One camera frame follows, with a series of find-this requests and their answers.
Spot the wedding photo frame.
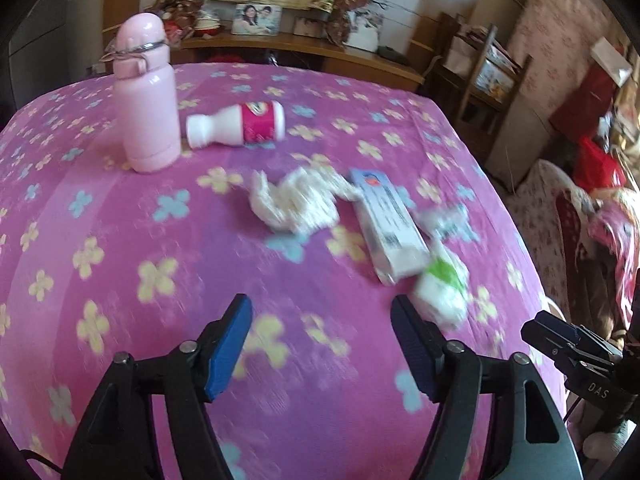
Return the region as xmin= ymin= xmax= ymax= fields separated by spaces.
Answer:
xmin=344 ymin=8 xmax=384 ymax=53

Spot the pink patterned blanket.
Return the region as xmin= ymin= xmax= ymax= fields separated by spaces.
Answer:
xmin=588 ymin=188 xmax=639 ymax=328

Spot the white green plastic bag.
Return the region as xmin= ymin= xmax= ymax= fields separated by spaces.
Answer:
xmin=409 ymin=204 xmax=476 ymax=331

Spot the pink floral tablecloth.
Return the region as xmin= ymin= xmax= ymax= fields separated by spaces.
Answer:
xmin=1 ymin=64 xmax=546 ymax=479

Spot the framed family photo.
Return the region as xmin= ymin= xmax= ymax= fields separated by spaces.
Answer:
xmin=231 ymin=3 xmax=282 ymax=36

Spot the white pink yogurt bottle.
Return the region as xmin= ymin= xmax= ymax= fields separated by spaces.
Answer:
xmin=186 ymin=101 xmax=285 ymax=148

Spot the red plastic bag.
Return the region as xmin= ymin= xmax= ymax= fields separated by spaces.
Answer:
xmin=573 ymin=138 xmax=627 ymax=193

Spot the white tissue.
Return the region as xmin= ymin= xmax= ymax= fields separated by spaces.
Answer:
xmin=250 ymin=167 xmax=363 ymax=235

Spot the white medicine box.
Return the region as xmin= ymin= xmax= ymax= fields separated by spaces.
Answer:
xmin=350 ymin=169 xmax=428 ymax=285

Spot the wooden chair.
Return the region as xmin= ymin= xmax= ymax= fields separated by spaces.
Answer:
xmin=425 ymin=14 xmax=532 ymax=164

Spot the wooden low cabinet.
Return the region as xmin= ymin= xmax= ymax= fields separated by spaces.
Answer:
xmin=170 ymin=32 xmax=424 ymax=92

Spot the floral covered sofa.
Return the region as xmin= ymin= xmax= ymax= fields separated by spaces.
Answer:
xmin=506 ymin=159 xmax=626 ymax=348

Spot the pink thermos bottle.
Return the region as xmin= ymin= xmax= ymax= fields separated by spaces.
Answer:
xmin=105 ymin=13 xmax=181 ymax=174

